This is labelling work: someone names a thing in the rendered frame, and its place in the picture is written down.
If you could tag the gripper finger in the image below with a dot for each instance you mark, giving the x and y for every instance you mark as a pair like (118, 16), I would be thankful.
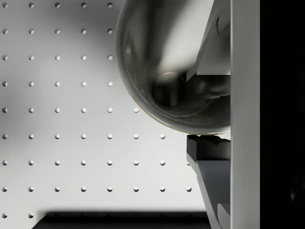
(214, 47)
(214, 176)

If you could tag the yellow mug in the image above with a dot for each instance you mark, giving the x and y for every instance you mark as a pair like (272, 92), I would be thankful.
(143, 47)

